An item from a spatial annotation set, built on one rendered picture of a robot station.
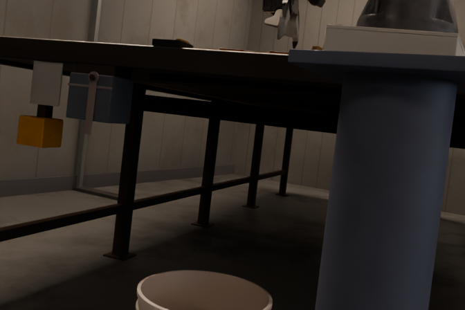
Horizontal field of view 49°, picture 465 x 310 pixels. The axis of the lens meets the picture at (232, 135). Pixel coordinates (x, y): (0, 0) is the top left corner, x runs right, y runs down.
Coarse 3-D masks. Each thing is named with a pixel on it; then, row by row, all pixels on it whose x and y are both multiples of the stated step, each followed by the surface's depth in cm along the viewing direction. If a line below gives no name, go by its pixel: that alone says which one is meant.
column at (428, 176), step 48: (384, 96) 72; (432, 96) 71; (336, 144) 80; (384, 144) 72; (432, 144) 72; (336, 192) 77; (384, 192) 72; (432, 192) 73; (336, 240) 76; (384, 240) 72; (432, 240) 74; (336, 288) 76; (384, 288) 72
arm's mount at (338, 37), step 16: (336, 32) 75; (352, 32) 74; (368, 32) 73; (384, 32) 72; (400, 32) 71; (416, 32) 70; (432, 32) 69; (448, 32) 69; (336, 48) 75; (352, 48) 74; (368, 48) 73; (384, 48) 72; (400, 48) 71; (416, 48) 70; (432, 48) 69; (448, 48) 68
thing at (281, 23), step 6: (276, 12) 134; (288, 12) 133; (270, 18) 133; (276, 18) 133; (282, 18) 131; (288, 18) 133; (270, 24) 132; (276, 24) 131; (282, 24) 130; (282, 30) 130
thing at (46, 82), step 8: (40, 64) 140; (48, 64) 139; (56, 64) 138; (40, 72) 140; (48, 72) 139; (56, 72) 138; (32, 80) 141; (40, 80) 140; (48, 80) 139; (56, 80) 138; (32, 88) 141; (40, 88) 140; (48, 88) 139; (56, 88) 138; (32, 96) 141; (40, 96) 140; (48, 96) 139; (56, 96) 138; (48, 104) 139; (56, 104) 138
